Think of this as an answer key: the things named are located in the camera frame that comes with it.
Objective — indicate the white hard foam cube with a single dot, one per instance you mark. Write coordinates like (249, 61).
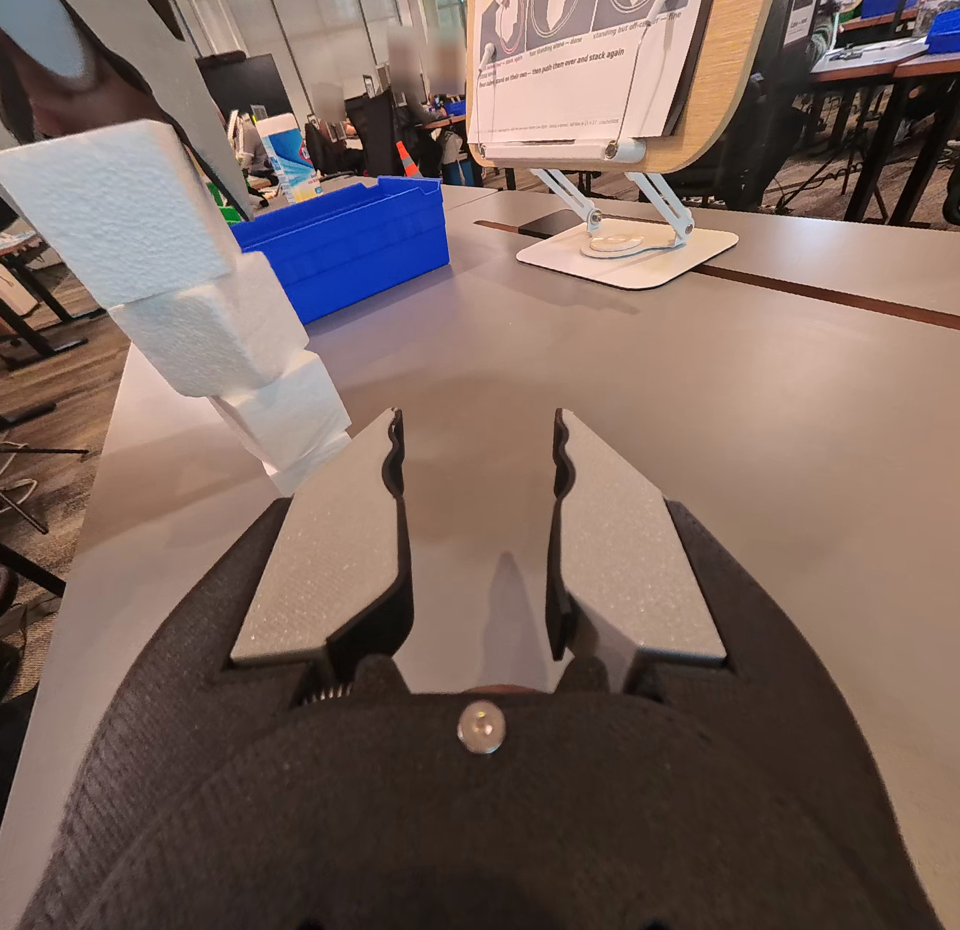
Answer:
(292, 405)
(307, 468)
(217, 322)
(112, 209)

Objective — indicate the orange traffic cone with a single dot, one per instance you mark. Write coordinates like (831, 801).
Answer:
(409, 161)

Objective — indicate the blue plastic bin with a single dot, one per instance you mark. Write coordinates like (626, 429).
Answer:
(352, 254)

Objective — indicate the white wipes canister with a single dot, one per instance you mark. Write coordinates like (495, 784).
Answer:
(289, 157)

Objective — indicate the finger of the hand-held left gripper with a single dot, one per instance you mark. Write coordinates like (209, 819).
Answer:
(161, 82)

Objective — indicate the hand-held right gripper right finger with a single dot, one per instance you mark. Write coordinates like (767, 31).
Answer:
(630, 570)

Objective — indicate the black monitor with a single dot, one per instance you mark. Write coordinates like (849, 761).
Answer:
(247, 82)

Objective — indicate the small blue storage bin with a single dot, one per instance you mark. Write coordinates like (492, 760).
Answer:
(943, 41)
(892, 3)

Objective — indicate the printed instruction sheet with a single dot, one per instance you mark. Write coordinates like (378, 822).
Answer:
(570, 82)

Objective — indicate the background work table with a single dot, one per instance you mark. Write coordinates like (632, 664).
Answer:
(862, 63)

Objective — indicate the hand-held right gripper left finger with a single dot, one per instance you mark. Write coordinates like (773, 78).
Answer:
(330, 570)

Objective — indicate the person's left hand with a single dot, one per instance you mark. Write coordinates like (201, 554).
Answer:
(112, 101)

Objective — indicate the white stand with wooden board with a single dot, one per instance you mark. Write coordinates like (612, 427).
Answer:
(630, 258)

